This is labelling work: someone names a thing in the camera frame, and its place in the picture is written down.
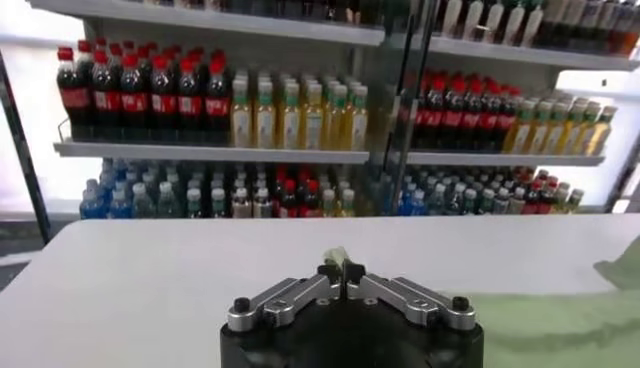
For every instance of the small cola bottle red cap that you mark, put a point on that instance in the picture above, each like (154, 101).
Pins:
(310, 202)
(288, 202)
(531, 201)
(547, 200)

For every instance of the small yellow tea bottle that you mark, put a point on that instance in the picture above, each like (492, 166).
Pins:
(575, 202)
(328, 205)
(561, 201)
(347, 205)

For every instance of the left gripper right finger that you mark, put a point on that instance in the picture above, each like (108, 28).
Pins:
(415, 302)

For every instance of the black window pole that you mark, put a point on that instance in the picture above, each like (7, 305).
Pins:
(623, 180)
(24, 150)

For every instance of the grey metal shelf rack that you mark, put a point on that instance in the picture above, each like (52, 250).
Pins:
(200, 152)
(500, 160)

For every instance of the blue drink bottle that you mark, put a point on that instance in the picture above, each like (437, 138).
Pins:
(120, 206)
(93, 206)
(406, 205)
(419, 205)

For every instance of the dark tea bottle green cap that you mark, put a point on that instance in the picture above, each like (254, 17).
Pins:
(473, 19)
(513, 22)
(493, 20)
(532, 24)
(452, 17)

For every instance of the yellow tea bottle green cap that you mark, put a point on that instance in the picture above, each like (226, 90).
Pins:
(552, 134)
(359, 125)
(336, 124)
(288, 122)
(569, 134)
(241, 120)
(312, 123)
(536, 133)
(518, 132)
(586, 135)
(601, 135)
(264, 121)

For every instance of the light green polo shirt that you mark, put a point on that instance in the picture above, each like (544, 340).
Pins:
(550, 325)

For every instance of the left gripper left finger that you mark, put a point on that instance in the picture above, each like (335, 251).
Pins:
(285, 305)

